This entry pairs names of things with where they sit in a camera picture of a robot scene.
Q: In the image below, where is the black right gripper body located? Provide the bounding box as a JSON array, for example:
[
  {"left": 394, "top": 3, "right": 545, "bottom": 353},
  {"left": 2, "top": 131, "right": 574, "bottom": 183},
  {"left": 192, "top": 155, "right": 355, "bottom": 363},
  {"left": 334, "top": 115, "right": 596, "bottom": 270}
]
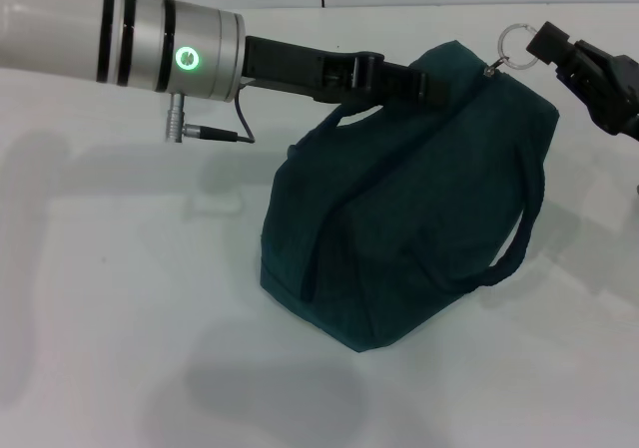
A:
[{"left": 572, "top": 40, "right": 639, "bottom": 144}]

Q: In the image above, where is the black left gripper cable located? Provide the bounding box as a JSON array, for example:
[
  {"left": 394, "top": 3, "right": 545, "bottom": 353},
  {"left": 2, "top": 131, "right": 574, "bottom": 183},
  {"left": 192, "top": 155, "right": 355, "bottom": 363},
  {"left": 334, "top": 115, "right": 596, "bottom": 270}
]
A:
[{"left": 164, "top": 84, "right": 258, "bottom": 146}]

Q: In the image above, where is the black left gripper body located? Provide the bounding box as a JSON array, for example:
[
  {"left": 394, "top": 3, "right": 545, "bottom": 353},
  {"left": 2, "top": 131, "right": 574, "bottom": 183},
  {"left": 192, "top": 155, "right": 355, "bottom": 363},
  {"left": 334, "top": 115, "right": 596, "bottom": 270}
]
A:
[{"left": 238, "top": 34, "right": 386, "bottom": 106}]

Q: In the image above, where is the dark teal insulated lunch bag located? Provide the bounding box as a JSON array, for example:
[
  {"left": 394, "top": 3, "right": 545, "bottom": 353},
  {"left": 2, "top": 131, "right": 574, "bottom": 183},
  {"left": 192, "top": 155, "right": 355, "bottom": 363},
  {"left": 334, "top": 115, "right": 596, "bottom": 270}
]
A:
[{"left": 259, "top": 38, "right": 560, "bottom": 355}]

